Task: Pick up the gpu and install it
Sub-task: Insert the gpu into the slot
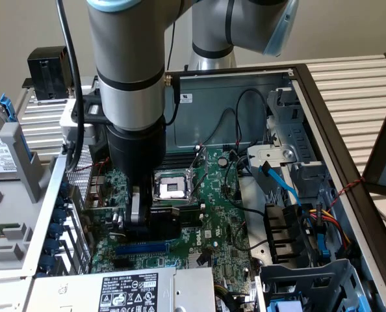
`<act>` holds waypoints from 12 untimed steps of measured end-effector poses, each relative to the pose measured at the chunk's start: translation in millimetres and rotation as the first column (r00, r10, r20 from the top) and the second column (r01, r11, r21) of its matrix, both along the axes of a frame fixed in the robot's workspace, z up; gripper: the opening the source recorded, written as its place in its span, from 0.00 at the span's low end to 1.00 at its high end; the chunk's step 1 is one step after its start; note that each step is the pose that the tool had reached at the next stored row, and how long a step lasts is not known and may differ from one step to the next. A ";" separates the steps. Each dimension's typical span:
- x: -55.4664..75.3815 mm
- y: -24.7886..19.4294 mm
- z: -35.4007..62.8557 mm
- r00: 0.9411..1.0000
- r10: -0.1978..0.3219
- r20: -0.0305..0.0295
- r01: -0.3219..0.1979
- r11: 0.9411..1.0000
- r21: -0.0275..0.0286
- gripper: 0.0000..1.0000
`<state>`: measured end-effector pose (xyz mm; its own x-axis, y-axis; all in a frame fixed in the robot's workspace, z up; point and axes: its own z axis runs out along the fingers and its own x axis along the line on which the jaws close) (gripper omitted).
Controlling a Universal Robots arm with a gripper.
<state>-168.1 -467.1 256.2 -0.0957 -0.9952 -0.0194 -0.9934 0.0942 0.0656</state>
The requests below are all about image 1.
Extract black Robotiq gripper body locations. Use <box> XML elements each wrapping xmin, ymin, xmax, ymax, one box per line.
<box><xmin>107</xmin><ymin>116</ymin><xmax>167</xmax><ymax>190</ymax></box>

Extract green graphics card black cooler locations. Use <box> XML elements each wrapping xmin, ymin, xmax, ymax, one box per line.
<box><xmin>81</xmin><ymin>204</ymin><xmax>183</xmax><ymax>244</ymax></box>

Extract metal CPU socket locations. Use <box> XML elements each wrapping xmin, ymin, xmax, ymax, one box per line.
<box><xmin>152</xmin><ymin>168</ymin><xmax>200</xmax><ymax>207</ymax></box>

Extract thin metal locking lever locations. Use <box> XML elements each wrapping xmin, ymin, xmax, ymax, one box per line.
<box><xmin>152</xmin><ymin>194</ymin><xmax>197</xmax><ymax>204</ymax></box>

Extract black RAM slot white latches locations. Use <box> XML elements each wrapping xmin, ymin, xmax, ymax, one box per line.
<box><xmin>165</xmin><ymin>145</ymin><xmax>201</xmax><ymax>162</ymax></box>
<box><xmin>165</xmin><ymin>152</ymin><xmax>199</xmax><ymax>170</ymax></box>
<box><xmin>179</xmin><ymin>213</ymin><xmax>205</xmax><ymax>231</ymax></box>
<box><xmin>179</xmin><ymin>203</ymin><xmax>205</xmax><ymax>218</ymax></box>

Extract stacked metal port block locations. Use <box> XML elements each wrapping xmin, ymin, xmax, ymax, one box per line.
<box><xmin>85</xmin><ymin>175</ymin><xmax>105</xmax><ymax>209</ymax></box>

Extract open metal socket cover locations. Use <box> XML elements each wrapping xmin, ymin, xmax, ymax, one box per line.
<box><xmin>188</xmin><ymin>145</ymin><xmax>211</xmax><ymax>193</ymax></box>

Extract green Dell motherboard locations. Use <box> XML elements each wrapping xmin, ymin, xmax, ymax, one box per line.
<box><xmin>89</xmin><ymin>144</ymin><xmax>262</xmax><ymax>295</ymax></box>

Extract silver chipset heatsink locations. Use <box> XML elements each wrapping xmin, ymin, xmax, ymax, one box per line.
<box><xmin>185</xmin><ymin>252</ymin><xmax>213</xmax><ymax>270</ymax></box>

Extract open grey PC case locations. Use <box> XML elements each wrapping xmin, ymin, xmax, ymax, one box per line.
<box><xmin>0</xmin><ymin>63</ymin><xmax>386</xmax><ymax>312</ymax></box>

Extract grey power supply unit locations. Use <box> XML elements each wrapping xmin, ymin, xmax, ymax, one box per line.
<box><xmin>25</xmin><ymin>266</ymin><xmax>217</xmax><ymax>312</ymax></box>

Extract black plastic box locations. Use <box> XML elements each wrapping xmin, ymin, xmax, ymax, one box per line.
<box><xmin>27</xmin><ymin>45</ymin><xmax>73</xmax><ymax>101</ymax></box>

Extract hard drive in caddy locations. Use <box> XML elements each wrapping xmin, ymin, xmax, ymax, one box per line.
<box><xmin>0</xmin><ymin>122</ymin><xmax>56</xmax><ymax>272</ymax></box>

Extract silver bay latch plate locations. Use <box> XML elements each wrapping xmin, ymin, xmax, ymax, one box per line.
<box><xmin>246</xmin><ymin>144</ymin><xmax>298</xmax><ymax>170</ymax></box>

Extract black plastic fan shroud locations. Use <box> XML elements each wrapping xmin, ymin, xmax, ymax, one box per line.
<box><xmin>263</xmin><ymin>203</ymin><xmax>313</xmax><ymax>266</ymax></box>

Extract green RAM stick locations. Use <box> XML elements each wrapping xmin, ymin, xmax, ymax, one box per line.
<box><xmin>0</xmin><ymin>222</ymin><xmax>21</xmax><ymax>237</ymax></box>

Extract grey metal disk bay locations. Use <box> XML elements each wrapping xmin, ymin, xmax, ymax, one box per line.
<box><xmin>246</xmin><ymin>86</ymin><xmax>332</xmax><ymax>209</ymax></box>

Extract light blue plastic latch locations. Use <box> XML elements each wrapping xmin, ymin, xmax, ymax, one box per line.
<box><xmin>266</xmin><ymin>299</ymin><xmax>305</xmax><ymax>312</ymax></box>

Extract grey plastic drive cage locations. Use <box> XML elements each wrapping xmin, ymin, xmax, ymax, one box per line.
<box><xmin>256</xmin><ymin>258</ymin><xmax>368</xmax><ymax>312</ymax></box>

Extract dark framed panel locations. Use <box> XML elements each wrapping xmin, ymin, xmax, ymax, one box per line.
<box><xmin>361</xmin><ymin>77</ymin><xmax>386</xmax><ymax>198</ymax></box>

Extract red black twisted wire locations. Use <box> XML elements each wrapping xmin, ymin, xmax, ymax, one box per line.
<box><xmin>329</xmin><ymin>177</ymin><xmax>366</xmax><ymax>209</ymax></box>
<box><xmin>90</xmin><ymin>157</ymin><xmax>111</xmax><ymax>196</ymax></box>

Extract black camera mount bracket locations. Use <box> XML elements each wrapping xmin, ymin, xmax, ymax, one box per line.
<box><xmin>81</xmin><ymin>92</ymin><xmax>111</xmax><ymax>126</ymax></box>

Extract thick black camera cable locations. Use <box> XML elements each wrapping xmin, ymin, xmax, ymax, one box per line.
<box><xmin>55</xmin><ymin>0</ymin><xmax>86</xmax><ymax>174</ymax></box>

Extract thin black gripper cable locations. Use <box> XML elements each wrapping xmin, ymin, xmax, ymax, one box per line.
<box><xmin>162</xmin><ymin>19</ymin><xmax>181</xmax><ymax>127</ymax></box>

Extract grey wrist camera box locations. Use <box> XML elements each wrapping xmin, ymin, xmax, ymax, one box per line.
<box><xmin>58</xmin><ymin>99</ymin><xmax>97</xmax><ymax>146</ymax></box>

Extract black angled wire plug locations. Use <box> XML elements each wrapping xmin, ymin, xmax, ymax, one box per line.
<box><xmin>196</xmin><ymin>248</ymin><xmax>213</xmax><ymax>266</ymax></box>

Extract thin black arched wire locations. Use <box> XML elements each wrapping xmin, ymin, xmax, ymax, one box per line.
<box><xmin>235</xmin><ymin>88</ymin><xmax>269</xmax><ymax>147</ymax></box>
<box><xmin>201</xmin><ymin>108</ymin><xmax>242</xmax><ymax>147</ymax></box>

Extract black wire across motherboard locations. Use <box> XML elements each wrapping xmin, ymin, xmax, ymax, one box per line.
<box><xmin>224</xmin><ymin>181</ymin><xmax>267</xmax><ymax>217</ymax></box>

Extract yellow black supply wires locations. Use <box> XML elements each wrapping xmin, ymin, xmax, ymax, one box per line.
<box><xmin>214</xmin><ymin>282</ymin><xmax>255</xmax><ymax>312</ymax></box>

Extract flat blue SATA wire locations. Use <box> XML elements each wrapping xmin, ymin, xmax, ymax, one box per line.
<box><xmin>259</xmin><ymin>164</ymin><xmax>303</xmax><ymax>209</ymax></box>

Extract blue disk carrier rail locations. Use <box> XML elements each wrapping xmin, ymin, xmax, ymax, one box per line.
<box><xmin>0</xmin><ymin>93</ymin><xmax>40</xmax><ymax>170</ymax></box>

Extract yellow red power wire bundle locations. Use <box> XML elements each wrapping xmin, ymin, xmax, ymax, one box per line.
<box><xmin>302</xmin><ymin>207</ymin><xmax>355</xmax><ymax>251</ymax></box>

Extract blue plastic cable clip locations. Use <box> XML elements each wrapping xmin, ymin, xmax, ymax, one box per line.
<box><xmin>315</xmin><ymin>224</ymin><xmax>331</xmax><ymax>260</ymax></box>

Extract black power wire plug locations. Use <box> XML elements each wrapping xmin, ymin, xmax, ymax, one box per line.
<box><xmin>335</xmin><ymin>239</ymin><xmax>359</xmax><ymax>260</ymax></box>

